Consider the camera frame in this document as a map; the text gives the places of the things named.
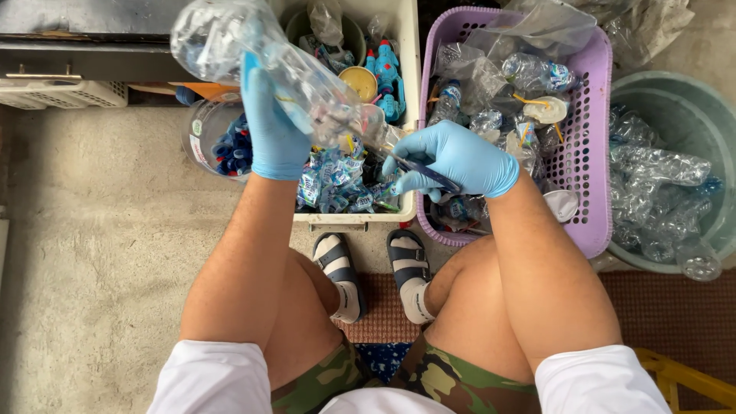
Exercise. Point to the white left sock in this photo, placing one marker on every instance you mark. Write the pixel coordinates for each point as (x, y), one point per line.
(330, 253)

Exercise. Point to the large grey-green bucket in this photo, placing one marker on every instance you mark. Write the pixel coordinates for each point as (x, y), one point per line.
(684, 109)

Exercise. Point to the person's left fingers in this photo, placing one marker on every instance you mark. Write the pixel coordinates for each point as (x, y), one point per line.
(250, 72)

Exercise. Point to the heap of clear plastic bags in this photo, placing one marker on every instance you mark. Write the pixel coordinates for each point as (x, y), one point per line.
(644, 26)

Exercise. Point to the heap of blue bottle labels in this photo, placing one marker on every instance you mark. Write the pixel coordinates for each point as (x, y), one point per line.
(339, 184)

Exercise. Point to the clear plastic bottle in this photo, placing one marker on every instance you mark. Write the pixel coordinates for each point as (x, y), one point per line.
(299, 86)

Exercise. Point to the white plastic crate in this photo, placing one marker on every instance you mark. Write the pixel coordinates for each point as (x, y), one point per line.
(409, 57)

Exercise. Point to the small clear plastic bag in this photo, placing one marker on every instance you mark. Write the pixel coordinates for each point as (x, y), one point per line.
(325, 20)

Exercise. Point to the person's right hand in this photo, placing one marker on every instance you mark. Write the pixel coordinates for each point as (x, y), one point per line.
(471, 164)

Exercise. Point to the grey-blue left sandal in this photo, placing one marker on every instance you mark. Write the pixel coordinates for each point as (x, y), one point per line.
(345, 275)

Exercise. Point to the grey-blue right sandal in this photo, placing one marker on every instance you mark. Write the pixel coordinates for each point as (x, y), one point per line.
(405, 273)

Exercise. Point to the white shirt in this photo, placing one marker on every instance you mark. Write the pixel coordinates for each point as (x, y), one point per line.
(213, 379)

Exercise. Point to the grey-blue sandal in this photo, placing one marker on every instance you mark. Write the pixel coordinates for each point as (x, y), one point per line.
(405, 273)
(345, 275)

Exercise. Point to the blue patterned cloth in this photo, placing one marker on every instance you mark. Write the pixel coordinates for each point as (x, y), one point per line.
(382, 359)

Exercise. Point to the camouflage shorts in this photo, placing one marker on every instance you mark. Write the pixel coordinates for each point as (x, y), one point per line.
(448, 374)

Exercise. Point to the brown woven mat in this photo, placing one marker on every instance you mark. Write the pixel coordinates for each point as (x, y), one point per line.
(661, 310)

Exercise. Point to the clear plastic jar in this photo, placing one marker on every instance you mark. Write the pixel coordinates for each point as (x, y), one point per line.
(204, 129)

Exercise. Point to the orange plastic item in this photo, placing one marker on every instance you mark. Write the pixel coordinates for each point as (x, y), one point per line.
(207, 90)

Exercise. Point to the white cup lid with straw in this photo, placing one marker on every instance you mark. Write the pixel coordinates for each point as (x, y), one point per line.
(546, 109)

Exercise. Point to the person's right leg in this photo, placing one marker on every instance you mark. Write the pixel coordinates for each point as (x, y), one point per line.
(477, 322)

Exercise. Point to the person's left leg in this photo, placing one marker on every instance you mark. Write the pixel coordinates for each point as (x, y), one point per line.
(305, 333)

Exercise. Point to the yellow round lid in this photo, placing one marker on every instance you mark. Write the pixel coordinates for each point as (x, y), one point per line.
(357, 83)

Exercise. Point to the person's left hand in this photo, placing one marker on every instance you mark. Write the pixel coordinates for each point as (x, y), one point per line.
(276, 144)

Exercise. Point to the heap of blue bottle caps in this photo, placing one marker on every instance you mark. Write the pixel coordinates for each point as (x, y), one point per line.
(234, 152)

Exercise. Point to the white right sock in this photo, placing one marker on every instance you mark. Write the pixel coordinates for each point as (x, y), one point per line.
(415, 305)

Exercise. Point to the dark blue knife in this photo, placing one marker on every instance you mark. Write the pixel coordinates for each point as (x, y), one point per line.
(444, 183)

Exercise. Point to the small green bucket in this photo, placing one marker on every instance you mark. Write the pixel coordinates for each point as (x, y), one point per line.
(352, 35)

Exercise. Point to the white sock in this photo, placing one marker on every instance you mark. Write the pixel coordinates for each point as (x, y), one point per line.
(330, 253)
(415, 305)

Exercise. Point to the purple perforated basket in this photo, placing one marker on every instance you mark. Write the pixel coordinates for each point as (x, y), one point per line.
(589, 172)

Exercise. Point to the person's leg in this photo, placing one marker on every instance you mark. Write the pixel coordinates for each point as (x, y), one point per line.
(305, 333)
(477, 322)

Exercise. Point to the white perforated basket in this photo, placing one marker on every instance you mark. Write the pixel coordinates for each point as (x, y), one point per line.
(63, 95)

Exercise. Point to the heap of crushed bottles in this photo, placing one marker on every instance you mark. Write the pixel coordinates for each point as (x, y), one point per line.
(489, 98)
(655, 190)

